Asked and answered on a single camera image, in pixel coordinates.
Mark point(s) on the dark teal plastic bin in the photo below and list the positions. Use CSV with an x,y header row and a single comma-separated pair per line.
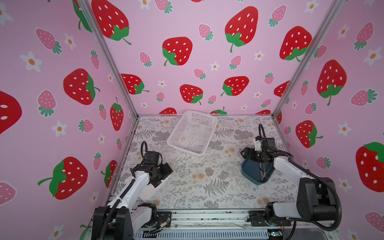
x,y
256,172

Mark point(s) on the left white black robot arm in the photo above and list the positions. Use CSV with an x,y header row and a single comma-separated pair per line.
x,y
119,220

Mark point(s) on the aluminium frame rail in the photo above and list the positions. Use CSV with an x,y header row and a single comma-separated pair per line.
x,y
228,225

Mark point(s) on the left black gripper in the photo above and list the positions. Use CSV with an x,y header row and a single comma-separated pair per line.
x,y
166,169

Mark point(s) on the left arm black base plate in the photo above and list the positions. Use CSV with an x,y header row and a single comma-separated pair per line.
x,y
145,219

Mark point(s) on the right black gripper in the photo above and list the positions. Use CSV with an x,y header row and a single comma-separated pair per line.
x,y
251,154

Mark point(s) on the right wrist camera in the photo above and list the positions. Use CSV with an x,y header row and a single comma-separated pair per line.
x,y
264,144

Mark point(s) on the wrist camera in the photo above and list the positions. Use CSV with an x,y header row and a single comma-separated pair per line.
x,y
264,144
153,158

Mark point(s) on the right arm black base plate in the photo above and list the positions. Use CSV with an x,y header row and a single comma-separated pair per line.
x,y
262,219

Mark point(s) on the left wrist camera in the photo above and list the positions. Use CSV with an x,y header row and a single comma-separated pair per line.
x,y
153,158

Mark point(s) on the white plastic mesh basket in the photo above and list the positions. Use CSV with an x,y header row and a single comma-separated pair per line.
x,y
193,133

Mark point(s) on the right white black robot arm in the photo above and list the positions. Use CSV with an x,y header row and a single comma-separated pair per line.
x,y
317,201

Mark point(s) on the white paper napkin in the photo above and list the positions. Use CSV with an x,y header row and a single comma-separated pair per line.
x,y
150,190

